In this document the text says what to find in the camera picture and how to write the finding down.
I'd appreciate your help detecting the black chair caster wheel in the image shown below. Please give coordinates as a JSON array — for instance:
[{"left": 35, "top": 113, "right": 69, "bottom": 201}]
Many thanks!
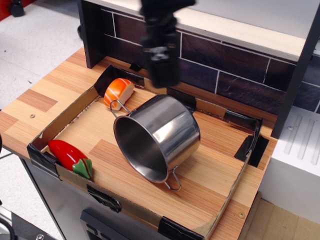
[{"left": 7, "top": 0, "right": 25, "bottom": 18}]

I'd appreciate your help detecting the white ribbed sink drainer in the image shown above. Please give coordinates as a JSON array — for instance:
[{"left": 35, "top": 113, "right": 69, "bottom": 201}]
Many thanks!
[{"left": 259, "top": 106, "right": 320, "bottom": 223}]

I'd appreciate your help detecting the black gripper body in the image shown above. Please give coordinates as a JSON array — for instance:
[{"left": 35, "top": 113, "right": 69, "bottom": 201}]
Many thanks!
[{"left": 141, "top": 14, "right": 180, "bottom": 65}]

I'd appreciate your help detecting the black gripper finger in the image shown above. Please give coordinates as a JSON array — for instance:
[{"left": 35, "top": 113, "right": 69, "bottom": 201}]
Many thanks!
[{"left": 147, "top": 53, "right": 180, "bottom": 88}]

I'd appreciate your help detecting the red chili pepper toy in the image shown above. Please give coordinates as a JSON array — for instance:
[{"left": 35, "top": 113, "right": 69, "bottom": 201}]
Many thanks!
[{"left": 48, "top": 139, "right": 93, "bottom": 180}]

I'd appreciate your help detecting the shiny metal pot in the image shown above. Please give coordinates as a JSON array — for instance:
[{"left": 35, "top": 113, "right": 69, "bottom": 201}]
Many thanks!
[{"left": 113, "top": 94, "right": 201, "bottom": 192}]

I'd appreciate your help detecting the black oven control panel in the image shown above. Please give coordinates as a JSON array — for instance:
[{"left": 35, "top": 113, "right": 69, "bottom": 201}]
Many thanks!
[{"left": 80, "top": 211, "right": 128, "bottom": 240}]

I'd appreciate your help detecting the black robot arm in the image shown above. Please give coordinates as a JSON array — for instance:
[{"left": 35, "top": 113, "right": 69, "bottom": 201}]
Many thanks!
[{"left": 139, "top": 0, "right": 196, "bottom": 88}]

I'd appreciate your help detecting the cardboard fence with black tape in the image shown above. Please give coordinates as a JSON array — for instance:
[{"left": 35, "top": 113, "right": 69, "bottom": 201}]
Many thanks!
[{"left": 27, "top": 66, "right": 266, "bottom": 240}]

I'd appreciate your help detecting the orange salmon sushi toy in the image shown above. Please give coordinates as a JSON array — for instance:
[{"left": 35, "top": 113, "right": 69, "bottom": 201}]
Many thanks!
[{"left": 103, "top": 78, "right": 135, "bottom": 111}]

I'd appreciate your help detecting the dark brick backsplash panel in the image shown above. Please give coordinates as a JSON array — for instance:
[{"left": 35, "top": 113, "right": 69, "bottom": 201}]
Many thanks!
[{"left": 78, "top": 0, "right": 320, "bottom": 123}]

